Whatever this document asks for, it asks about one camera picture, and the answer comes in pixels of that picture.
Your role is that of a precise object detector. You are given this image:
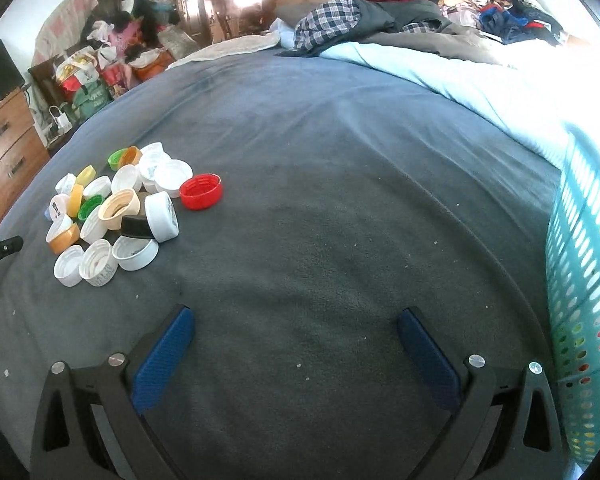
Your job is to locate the green fabric bag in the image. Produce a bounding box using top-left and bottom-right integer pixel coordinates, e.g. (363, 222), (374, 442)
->
(72, 79), (111, 122)

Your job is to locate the light blue bed sheet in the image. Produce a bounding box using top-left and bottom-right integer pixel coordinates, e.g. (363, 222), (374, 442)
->
(270, 16), (600, 172)

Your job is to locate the plaid shirt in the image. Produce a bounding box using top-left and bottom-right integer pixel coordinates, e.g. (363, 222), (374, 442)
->
(294, 0), (361, 52)

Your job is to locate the lime green cap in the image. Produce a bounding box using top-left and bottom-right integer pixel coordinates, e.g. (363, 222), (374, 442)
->
(108, 148), (126, 171)

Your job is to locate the wooden dresser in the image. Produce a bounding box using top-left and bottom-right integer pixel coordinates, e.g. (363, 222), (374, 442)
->
(0, 89), (50, 223)

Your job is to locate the teal laundry basket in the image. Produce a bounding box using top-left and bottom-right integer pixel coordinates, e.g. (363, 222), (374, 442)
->
(545, 126), (600, 467)

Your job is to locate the orange cap right pile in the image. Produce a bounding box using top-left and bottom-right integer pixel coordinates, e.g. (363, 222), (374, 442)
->
(48, 223), (80, 255)

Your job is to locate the grey bed blanket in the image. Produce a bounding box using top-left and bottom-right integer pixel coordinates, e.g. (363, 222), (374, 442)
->
(0, 52), (559, 479)

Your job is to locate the pile of clothes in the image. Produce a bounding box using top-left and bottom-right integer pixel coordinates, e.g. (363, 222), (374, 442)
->
(339, 0), (566, 47)

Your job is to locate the black cap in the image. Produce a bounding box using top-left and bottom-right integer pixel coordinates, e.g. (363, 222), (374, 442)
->
(120, 214), (154, 240)

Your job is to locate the pale yellow cap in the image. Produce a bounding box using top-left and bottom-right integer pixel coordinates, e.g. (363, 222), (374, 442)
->
(76, 165), (97, 188)

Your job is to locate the cluttered wooden side table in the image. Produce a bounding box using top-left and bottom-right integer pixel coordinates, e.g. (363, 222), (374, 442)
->
(28, 41), (174, 153)

